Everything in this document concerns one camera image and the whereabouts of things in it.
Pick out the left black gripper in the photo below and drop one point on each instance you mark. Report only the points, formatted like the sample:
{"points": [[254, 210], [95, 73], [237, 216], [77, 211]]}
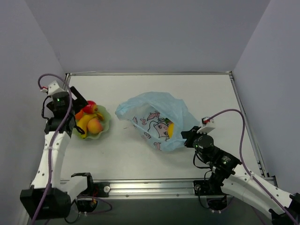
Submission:
{"points": [[78, 98]]}

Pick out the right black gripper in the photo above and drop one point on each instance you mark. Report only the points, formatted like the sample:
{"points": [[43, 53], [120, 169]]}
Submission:
{"points": [[189, 135]]}

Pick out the small orange fake fruit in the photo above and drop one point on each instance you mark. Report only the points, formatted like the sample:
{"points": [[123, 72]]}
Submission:
{"points": [[79, 115]]}

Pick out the yellow fake banana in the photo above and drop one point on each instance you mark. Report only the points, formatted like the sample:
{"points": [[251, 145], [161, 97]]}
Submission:
{"points": [[82, 123]]}

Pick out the red fake apple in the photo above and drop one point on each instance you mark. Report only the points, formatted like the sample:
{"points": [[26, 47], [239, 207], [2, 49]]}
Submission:
{"points": [[90, 108]]}

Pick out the blue translucent plastic bag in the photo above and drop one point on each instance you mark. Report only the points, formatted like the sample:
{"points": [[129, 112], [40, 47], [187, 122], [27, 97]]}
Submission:
{"points": [[152, 112]]}

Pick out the orange fake peach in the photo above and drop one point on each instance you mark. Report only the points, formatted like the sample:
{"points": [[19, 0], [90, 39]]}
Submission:
{"points": [[94, 126]]}

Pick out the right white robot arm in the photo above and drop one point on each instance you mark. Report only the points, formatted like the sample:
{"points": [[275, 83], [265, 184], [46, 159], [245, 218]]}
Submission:
{"points": [[230, 176]]}

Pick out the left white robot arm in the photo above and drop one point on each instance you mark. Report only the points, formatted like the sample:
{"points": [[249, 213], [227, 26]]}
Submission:
{"points": [[47, 198]]}

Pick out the yellow fake fruit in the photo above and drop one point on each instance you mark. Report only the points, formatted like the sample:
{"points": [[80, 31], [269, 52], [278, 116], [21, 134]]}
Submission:
{"points": [[170, 130]]}

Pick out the green glass bowl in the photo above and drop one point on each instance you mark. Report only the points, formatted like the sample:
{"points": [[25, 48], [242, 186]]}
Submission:
{"points": [[105, 124]]}

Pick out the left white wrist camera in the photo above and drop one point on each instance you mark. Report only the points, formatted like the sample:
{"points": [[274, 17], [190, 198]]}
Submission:
{"points": [[52, 88]]}

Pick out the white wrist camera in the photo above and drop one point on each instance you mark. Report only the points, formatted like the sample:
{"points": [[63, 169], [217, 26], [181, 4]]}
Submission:
{"points": [[52, 88], [207, 125]]}

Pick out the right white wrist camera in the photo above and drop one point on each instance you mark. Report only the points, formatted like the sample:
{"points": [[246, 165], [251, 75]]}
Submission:
{"points": [[207, 125]]}

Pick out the aluminium front rail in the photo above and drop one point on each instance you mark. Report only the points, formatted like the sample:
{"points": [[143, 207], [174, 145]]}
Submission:
{"points": [[151, 189]]}

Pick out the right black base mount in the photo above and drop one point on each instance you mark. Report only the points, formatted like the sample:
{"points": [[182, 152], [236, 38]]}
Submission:
{"points": [[215, 201]]}

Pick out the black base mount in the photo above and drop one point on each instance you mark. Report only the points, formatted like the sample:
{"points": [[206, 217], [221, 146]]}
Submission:
{"points": [[94, 202], [215, 201]]}

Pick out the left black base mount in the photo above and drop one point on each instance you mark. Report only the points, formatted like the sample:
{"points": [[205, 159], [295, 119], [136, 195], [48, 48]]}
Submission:
{"points": [[94, 202]]}

